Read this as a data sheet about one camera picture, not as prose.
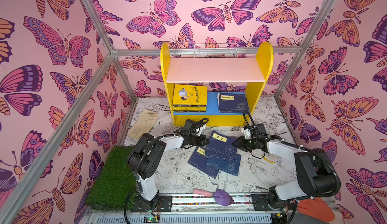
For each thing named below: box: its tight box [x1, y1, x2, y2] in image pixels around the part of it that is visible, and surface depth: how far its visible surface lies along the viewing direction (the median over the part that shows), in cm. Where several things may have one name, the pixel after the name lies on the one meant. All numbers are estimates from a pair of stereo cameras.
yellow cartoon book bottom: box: [172, 84, 208, 113], surface depth 94 cm
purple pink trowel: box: [192, 188, 235, 206], surface depth 77 cm
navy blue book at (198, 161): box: [187, 145, 220, 180], surface depth 88 cm
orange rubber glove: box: [296, 197, 336, 223], surface depth 72 cm
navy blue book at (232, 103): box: [217, 92, 250, 114], surface depth 97 cm
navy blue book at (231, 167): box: [205, 154, 242, 177], surface depth 85 cm
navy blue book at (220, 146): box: [205, 129, 238, 162], surface depth 91 cm
